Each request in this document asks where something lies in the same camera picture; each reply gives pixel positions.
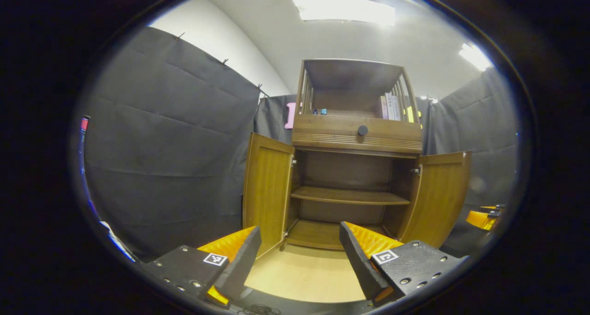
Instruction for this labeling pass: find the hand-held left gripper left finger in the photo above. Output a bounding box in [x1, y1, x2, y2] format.
[141, 226, 262, 309]

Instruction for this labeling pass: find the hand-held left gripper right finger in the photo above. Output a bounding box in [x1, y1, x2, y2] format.
[339, 221, 470, 306]

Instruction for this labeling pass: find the wooden shoe cabinet door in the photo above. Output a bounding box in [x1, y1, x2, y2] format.
[398, 151, 472, 249]
[242, 132, 296, 260]

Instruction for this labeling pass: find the wooden double-door shoe cabinet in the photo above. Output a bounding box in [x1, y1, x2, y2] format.
[288, 59, 423, 251]

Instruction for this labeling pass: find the wooden inner cabinet shelf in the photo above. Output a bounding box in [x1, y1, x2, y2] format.
[290, 186, 411, 206]

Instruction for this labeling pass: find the black backdrop cloth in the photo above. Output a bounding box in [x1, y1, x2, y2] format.
[76, 27, 521, 262]

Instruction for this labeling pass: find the small ceiling light panel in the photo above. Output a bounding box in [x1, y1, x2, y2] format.
[459, 43, 493, 72]

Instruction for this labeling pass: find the large ceiling light panel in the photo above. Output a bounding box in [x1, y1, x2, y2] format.
[293, 0, 396, 27]

